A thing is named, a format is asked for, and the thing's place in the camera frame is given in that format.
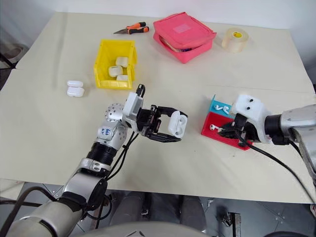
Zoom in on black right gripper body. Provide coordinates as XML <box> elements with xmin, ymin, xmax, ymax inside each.
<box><xmin>230</xmin><ymin>113</ymin><xmax>260</xmax><ymax>147</ymax></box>

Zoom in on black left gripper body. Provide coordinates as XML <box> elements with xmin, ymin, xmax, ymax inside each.
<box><xmin>135</xmin><ymin>104</ymin><xmax>163</xmax><ymax>138</ymax></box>

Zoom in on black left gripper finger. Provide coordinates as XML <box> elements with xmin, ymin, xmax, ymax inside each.
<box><xmin>145</xmin><ymin>132</ymin><xmax>183</xmax><ymax>144</ymax></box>
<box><xmin>157</xmin><ymin>106</ymin><xmax>189</xmax><ymax>119</ymax></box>

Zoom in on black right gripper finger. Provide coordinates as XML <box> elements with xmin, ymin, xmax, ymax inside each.
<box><xmin>218</xmin><ymin>130</ymin><xmax>239</xmax><ymax>139</ymax></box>
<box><xmin>221</xmin><ymin>120</ymin><xmax>237</xmax><ymax>132</ymax></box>

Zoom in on yellow plastic bin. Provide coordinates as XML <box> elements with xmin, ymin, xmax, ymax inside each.
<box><xmin>93</xmin><ymin>39</ymin><xmax>138</xmax><ymax>90</ymax></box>

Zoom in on red plastic earbud tray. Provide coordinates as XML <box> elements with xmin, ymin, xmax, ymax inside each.
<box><xmin>200</xmin><ymin>112</ymin><xmax>254</xmax><ymax>151</ymax></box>

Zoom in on teal plastic earbud tray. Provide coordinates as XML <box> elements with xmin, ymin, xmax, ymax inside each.
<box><xmin>209</xmin><ymin>94</ymin><xmax>235</xmax><ymax>119</ymax></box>

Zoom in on pink fabric zip pouch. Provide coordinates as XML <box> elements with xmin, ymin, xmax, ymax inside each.
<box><xmin>153</xmin><ymin>11</ymin><xmax>217</xmax><ymax>65</ymax></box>

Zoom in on clear packing tape roll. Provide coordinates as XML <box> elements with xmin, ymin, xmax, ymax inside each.
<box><xmin>221</xmin><ymin>27</ymin><xmax>250</xmax><ymax>54</ymax></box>

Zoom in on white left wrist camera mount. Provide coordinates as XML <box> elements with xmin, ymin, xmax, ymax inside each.
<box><xmin>122</xmin><ymin>92</ymin><xmax>145</xmax><ymax>134</ymax></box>

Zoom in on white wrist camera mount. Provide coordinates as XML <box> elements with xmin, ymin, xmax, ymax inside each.
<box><xmin>122</xmin><ymin>92</ymin><xmax>145</xmax><ymax>134</ymax></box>
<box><xmin>230</xmin><ymin>94</ymin><xmax>274</xmax><ymax>144</ymax></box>

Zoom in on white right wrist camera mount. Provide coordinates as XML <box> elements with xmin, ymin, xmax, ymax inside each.
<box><xmin>230</xmin><ymin>94</ymin><xmax>274</xmax><ymax>144</ymax></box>

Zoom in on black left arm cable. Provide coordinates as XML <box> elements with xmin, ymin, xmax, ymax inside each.
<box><xmin>106</xmin><ymin>83</ymin><xmax>147</xmax><ymax>181</ymax></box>

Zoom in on orange black handled pliers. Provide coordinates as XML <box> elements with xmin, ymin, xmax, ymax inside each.
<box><xmin>113</xmin><ymin>21</ymin><xmax>150</xmax><ymax>35</ymax></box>

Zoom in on thick black shoulder cable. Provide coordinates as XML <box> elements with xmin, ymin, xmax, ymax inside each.
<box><xmin>0</xmin><ymin>186</ymin><xmax>59</xmax><ymax>237</ymax></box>

